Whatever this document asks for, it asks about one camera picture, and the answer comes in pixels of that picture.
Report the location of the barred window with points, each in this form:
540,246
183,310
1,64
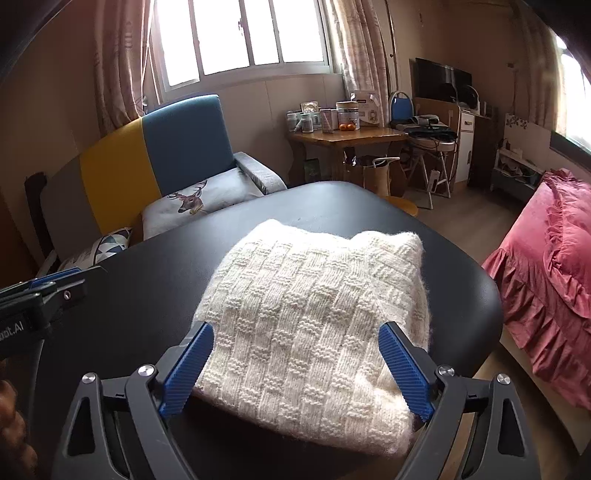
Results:
221,37

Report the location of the side window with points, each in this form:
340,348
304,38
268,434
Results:
577,115

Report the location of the white knit sweater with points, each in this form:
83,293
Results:
300,323

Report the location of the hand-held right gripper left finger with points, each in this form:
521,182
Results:
187,369

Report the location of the large metal can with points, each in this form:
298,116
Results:
347,113

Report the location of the grey yellow blue sofa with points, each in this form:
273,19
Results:
184,134

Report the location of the blue chair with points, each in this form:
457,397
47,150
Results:
401,108

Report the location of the black television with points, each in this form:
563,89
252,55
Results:
434,78

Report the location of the brown paper bag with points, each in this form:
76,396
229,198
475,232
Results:
376,177

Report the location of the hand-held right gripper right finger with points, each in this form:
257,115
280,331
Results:
406,374

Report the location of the white cabinet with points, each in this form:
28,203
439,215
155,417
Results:
466,138

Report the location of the triangle pattern pillow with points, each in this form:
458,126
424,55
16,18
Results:
108,244

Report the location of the small glass jar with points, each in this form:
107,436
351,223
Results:
292,122

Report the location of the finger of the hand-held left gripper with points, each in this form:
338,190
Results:
62,300
55,278

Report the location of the dark cloth pile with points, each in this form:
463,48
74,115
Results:
425,129

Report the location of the wooden side table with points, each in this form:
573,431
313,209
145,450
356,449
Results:
355,136

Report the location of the pink striped cup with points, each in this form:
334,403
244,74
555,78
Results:
328,121

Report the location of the round wooden stool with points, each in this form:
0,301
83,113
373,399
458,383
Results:
404,206

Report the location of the pink patterned curtain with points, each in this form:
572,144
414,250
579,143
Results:
360,55
540,69
120,60

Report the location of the grey deer print pillow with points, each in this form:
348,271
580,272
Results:
221,196

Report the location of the white cardboard box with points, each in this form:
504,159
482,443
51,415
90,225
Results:
371,110

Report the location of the pink ruffled bed cover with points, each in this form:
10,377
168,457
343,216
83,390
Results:
554,258

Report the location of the white desk fan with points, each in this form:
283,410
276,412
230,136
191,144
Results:
471,97

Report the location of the white folding stool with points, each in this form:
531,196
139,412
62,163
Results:
438,146

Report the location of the white shoe rack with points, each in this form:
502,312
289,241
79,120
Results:
508,177

